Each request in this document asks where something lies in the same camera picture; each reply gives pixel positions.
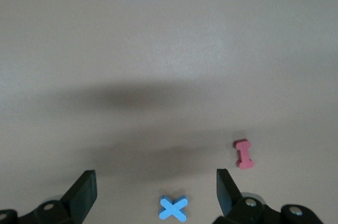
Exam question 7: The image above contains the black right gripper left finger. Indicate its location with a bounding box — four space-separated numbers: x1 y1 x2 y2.
0 170 98 224

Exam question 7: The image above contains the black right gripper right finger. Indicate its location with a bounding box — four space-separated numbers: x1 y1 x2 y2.
212 168 324 224

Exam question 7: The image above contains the blue letter x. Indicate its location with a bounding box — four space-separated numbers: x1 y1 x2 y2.
158 194 189 222

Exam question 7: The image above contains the red letter I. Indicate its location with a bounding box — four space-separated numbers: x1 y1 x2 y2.
232 138 256 171

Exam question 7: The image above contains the table cover sheet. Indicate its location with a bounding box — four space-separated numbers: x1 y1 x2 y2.
0 0 338 224

